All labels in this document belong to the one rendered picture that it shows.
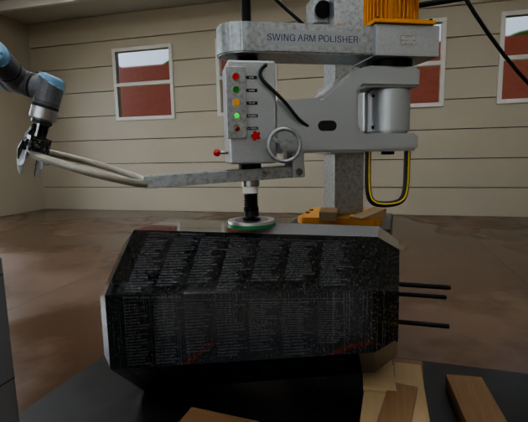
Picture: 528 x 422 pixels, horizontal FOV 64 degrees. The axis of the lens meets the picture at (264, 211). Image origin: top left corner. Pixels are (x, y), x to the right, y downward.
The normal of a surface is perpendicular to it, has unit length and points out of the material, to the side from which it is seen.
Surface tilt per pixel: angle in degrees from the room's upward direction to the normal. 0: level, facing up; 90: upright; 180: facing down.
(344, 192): 90
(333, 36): 90
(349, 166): 90
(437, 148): 90
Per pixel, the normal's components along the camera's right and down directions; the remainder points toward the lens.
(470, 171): -0.26, 0.14
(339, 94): 0.19, 0.13
